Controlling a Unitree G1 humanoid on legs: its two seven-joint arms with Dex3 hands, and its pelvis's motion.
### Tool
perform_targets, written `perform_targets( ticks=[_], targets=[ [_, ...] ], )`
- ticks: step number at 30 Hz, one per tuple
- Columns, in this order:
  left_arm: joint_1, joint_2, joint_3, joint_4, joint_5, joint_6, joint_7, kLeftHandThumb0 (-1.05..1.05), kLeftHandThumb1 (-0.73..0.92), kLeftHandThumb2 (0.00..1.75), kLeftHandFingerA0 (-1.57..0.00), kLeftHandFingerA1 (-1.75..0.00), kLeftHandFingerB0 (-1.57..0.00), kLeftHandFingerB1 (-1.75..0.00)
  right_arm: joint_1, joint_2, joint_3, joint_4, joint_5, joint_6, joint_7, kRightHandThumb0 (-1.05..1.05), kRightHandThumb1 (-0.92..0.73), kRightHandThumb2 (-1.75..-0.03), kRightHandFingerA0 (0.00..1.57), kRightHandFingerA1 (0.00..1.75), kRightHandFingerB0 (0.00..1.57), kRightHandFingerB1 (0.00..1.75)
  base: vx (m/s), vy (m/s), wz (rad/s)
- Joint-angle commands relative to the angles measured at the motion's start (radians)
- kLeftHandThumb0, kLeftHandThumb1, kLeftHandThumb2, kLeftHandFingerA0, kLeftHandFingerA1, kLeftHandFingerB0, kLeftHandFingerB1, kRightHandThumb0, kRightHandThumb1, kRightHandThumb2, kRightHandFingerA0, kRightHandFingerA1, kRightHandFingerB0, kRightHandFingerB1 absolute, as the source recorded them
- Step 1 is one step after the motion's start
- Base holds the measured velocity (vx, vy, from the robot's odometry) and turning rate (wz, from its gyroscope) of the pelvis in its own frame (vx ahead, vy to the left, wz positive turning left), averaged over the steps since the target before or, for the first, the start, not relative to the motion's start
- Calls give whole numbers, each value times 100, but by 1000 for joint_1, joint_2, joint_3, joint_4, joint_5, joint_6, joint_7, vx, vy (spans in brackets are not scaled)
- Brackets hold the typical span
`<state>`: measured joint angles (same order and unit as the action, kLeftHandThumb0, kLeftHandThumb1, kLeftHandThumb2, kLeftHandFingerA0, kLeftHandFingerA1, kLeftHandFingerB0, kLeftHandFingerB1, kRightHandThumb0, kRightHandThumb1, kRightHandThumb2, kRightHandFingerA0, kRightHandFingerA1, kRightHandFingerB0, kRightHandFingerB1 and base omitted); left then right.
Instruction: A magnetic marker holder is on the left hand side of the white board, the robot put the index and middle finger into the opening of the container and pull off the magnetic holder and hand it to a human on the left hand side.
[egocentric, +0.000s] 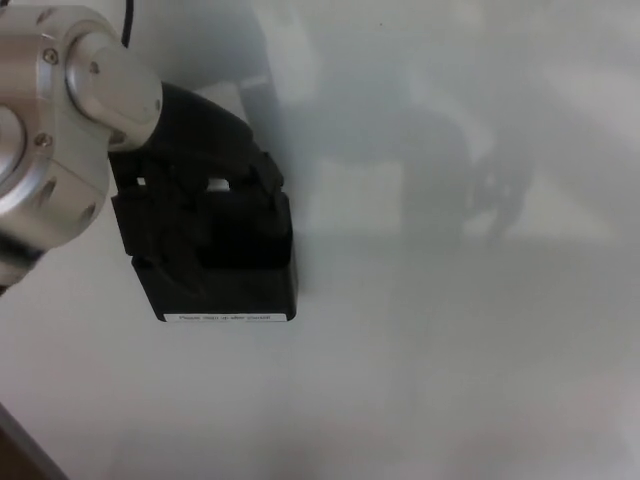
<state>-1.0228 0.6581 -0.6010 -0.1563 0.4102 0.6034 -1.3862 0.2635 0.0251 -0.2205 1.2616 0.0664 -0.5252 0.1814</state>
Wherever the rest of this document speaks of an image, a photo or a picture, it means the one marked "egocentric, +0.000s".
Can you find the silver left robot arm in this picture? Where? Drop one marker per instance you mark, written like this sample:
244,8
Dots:
75,100

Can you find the white whiteboard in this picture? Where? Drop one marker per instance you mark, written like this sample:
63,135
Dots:
450,350

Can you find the black magnetic marker holder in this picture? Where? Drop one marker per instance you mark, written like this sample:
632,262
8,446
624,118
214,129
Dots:
245,295

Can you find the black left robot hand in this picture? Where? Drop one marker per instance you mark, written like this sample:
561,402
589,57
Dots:
200,135

